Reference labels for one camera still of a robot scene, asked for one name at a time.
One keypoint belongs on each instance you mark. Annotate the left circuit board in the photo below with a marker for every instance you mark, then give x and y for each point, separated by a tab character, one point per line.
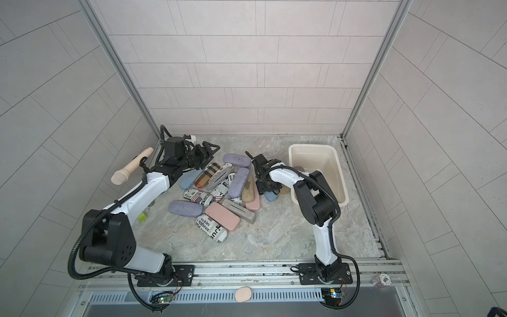
163	298

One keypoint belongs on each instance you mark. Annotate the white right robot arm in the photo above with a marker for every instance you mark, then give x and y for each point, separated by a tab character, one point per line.
318	206

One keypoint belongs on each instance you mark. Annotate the purple glasses case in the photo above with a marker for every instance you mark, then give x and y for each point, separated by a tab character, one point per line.
237	185

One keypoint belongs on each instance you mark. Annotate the light grey slit case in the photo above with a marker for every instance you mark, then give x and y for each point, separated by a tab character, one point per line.
219	176

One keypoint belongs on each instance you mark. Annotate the plaid glasses case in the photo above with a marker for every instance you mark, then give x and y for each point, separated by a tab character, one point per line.
203	179

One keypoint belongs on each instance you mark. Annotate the light blue glasses case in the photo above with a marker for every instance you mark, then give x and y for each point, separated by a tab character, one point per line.
188	179

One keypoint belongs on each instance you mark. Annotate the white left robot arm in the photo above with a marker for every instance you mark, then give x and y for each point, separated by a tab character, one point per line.
107	242

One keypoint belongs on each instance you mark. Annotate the brown tan glasses case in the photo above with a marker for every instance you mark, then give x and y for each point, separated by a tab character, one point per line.
284	190

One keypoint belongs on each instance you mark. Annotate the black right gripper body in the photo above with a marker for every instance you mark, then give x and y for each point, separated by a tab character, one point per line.
263	185

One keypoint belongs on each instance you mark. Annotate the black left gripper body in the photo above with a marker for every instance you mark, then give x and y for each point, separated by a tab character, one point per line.
188	161

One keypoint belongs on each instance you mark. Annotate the black microphone stand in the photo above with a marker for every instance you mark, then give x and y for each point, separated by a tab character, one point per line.
143	164

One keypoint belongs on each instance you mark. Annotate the right circuit board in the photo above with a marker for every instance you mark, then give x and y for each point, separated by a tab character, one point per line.
333	294

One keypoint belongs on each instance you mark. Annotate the purple case near wall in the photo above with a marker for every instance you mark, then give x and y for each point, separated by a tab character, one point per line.
240	161

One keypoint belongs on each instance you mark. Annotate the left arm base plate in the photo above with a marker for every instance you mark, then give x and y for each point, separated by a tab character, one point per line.
176	276

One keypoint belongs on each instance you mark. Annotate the newspaper case front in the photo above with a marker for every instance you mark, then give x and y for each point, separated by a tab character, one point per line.
213	229

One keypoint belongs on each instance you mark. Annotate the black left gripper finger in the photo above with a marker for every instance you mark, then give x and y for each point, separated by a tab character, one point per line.
200	155
210	148

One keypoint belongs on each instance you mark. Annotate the circuit board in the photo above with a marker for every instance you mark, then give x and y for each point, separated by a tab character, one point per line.
333	294
163	298

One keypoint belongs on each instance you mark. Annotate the small round sticker tag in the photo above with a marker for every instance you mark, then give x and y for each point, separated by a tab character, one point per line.
381	280

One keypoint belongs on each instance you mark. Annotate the pink case front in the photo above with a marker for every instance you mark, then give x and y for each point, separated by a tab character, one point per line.
223	216

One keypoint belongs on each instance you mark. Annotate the pink oval tag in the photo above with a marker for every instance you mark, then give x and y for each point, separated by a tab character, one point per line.
243	294

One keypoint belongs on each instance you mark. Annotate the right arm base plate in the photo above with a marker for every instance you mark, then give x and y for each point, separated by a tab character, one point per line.
319	274

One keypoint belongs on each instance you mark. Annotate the flag newspaper glasses case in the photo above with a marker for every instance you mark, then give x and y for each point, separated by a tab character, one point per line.
197	196

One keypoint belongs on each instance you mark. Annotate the purple case front left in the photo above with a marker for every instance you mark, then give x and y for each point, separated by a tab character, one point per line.
186	209

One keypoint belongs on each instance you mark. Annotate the magazine print glasses case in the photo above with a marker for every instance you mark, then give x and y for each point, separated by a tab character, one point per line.
221	190

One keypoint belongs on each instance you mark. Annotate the aluminium rail frame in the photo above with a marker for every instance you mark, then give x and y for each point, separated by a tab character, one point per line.
277	275

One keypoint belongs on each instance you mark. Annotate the grey rectangular case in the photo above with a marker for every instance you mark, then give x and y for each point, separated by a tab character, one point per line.
238	210

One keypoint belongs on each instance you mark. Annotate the beige microphone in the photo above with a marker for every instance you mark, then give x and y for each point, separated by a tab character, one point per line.
121	176

